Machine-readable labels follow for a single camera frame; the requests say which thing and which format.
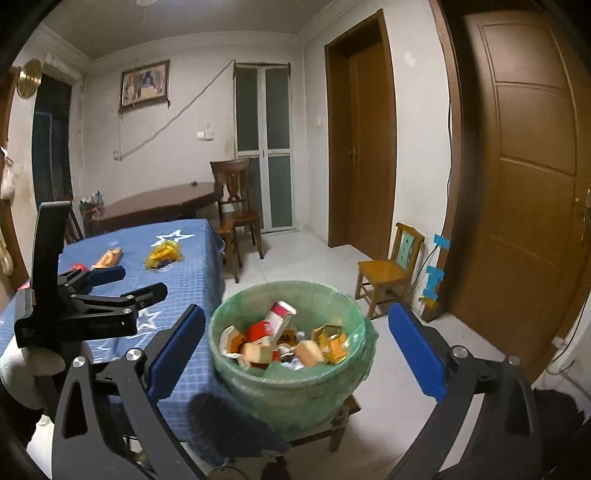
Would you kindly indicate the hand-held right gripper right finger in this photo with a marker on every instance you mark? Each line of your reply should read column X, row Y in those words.
column 418, row 350

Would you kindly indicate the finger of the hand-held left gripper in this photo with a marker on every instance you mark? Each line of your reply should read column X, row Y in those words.
column 145, row 294
column 108, row 275

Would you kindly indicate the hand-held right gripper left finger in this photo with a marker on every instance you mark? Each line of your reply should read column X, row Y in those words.
column 178, row 350

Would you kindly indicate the yellow foam sponge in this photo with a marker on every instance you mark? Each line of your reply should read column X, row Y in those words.
column 256, row 353

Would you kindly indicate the red cigarette box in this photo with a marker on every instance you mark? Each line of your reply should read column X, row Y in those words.
column 256, row 330

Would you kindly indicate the gold cardboard box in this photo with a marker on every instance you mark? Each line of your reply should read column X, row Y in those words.
column 330, row 341

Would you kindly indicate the round bin with green liner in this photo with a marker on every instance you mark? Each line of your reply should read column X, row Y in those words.
column 286, row 397

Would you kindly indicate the person's left hand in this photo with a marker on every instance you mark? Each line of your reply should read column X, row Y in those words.
column 27, row 364

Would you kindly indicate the brown rectangular box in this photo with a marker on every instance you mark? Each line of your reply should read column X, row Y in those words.
column 108, row 258

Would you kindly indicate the red apple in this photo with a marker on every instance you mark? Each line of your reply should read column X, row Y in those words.
column 79, row 266

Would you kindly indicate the wooden dining chair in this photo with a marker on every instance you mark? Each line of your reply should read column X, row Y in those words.
column 74, row 233
column 231, row 184

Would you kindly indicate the yellow plastic wrapper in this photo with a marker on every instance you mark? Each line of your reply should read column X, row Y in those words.
column 164, row 254

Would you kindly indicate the blue star tablecloth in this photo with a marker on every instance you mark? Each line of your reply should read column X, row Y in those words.
column 194, row 277

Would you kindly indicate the green bag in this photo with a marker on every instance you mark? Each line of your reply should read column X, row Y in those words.
column 90, row 203

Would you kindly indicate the blue tape piece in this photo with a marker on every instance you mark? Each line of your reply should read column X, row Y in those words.
column 441, row 241
column 434, row 281

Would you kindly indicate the round wooden table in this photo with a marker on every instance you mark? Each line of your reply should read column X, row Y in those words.
column 157, row 203

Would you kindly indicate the hanging plastic bag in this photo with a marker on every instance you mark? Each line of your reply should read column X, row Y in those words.
column 7, row 180

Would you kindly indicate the small wooden chair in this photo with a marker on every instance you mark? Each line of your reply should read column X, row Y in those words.
column 383, row 270

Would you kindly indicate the wooden stool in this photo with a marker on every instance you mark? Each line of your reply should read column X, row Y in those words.
column 344, row 417

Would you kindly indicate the dark window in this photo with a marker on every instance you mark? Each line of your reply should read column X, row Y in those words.
column 51, row 138

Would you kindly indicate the framed picture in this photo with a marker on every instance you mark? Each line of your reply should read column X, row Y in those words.
column 144, row 83

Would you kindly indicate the large wooden door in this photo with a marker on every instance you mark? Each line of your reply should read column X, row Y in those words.
column 521, row 184

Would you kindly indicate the glass double door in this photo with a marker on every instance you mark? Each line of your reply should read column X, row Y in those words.
column 277, row 138

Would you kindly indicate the gold wall clock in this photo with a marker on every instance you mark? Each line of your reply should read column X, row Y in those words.
column 30, row 78

